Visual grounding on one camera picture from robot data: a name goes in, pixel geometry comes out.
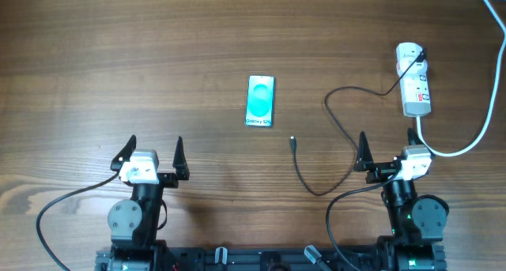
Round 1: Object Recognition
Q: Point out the black camera cable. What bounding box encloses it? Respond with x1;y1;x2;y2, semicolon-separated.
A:
325;170;402;271
36;171;122;271

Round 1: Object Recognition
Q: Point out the white power strip cord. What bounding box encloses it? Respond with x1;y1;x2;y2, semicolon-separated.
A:
414;0;506;158

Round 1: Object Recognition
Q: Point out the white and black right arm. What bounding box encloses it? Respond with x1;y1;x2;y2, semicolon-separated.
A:
353;129;449;271

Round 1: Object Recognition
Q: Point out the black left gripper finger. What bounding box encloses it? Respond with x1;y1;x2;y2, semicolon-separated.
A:
172;136;190;180
110;134;137;171

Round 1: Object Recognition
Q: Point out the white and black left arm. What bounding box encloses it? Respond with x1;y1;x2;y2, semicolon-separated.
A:
95;135;190;271

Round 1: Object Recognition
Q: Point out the white USB charger plug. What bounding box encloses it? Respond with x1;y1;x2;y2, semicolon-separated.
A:
396;57;428;77

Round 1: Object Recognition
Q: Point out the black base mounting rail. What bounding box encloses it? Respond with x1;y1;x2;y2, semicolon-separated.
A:
94;245;447;271

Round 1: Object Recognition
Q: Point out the black charging cable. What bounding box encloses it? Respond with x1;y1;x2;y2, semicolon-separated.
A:
289;47;429;197

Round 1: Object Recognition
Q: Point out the white power strip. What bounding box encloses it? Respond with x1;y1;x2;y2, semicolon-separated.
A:
396;42;431;118

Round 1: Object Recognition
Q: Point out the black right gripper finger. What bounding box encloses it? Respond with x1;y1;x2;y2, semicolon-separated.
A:
406;127;436;159
357;131;374;164

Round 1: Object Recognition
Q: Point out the teal screen smartphone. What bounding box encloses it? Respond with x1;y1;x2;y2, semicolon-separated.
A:
244;75;275;127

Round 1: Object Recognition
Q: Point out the black left camera cable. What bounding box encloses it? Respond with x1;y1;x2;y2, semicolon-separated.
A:
36;171;122;271

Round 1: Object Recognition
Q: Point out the black right camera cable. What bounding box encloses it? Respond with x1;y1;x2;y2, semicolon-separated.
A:
325;170;402;271

